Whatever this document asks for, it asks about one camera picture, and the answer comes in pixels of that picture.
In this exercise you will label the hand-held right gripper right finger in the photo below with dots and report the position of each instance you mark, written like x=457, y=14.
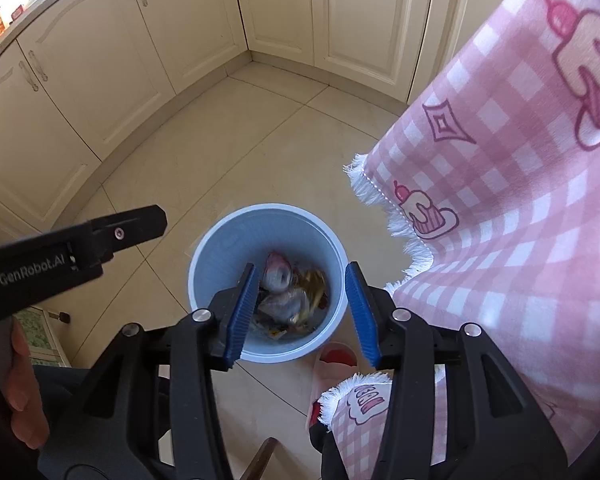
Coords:
x=362, y=310

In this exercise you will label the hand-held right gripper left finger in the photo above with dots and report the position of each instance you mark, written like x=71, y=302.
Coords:
x=242, y=315

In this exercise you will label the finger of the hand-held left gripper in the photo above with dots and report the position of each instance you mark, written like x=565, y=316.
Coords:
x=130, y=227

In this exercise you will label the clear plastic candy bag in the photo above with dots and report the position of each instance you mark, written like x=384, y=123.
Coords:
x=282, y=306

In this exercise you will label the gold foil wrapper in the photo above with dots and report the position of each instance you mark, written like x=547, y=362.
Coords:
x=314, y=287

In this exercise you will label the red checkered snack wrapper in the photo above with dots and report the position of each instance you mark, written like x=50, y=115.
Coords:
x=277, y=272

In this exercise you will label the light blue trash bin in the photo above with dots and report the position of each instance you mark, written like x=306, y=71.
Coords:
x=220, y=245

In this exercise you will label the person's left hand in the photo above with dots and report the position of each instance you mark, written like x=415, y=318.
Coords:
x=27, y=385

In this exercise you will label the small black door stopper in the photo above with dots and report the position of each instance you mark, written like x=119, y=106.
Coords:
x=61, y=317

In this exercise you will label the green patterned mat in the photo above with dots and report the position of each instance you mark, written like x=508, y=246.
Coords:
x=40, y=335

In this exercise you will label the pink and red slipper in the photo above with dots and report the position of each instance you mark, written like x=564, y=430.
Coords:
x=330, y=370

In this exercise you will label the brown wooden chair leg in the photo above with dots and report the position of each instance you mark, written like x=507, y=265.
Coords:
x=260, y=460

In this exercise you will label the cream kitchen base cabinets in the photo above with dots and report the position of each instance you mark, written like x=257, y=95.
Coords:
x=130, y=50

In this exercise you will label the pink checkered tablecloth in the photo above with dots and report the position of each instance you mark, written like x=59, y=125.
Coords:
x=505, y=185

